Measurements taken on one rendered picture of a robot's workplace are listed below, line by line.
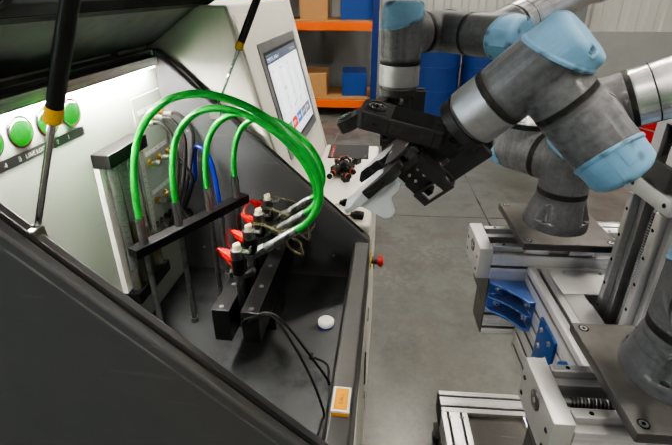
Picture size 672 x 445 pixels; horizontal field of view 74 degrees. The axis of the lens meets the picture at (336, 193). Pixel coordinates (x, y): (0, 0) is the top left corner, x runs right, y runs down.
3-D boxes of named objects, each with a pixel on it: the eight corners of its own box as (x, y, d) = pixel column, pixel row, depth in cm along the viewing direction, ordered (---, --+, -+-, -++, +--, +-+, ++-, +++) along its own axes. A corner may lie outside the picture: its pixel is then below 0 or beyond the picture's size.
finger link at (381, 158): (381, 200, 72) (416, 183, 64) (354, 176, 71) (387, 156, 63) (389, 186, 74) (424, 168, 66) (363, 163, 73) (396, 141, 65)
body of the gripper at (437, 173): (420, 210, 61) (493, 163, 53) (375, 169, 59) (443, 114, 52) (429, 178, 67) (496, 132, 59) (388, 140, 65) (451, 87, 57)
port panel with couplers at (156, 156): (166, 222, 112) (143, 99, 99) (153, 222, 112) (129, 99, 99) (188, 200, 124) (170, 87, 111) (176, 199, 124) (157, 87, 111)
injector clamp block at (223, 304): (263, 368, 97) (258, 312, 91) (219, 364, 98) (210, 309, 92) (294, 277, 128) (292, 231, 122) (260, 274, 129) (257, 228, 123)
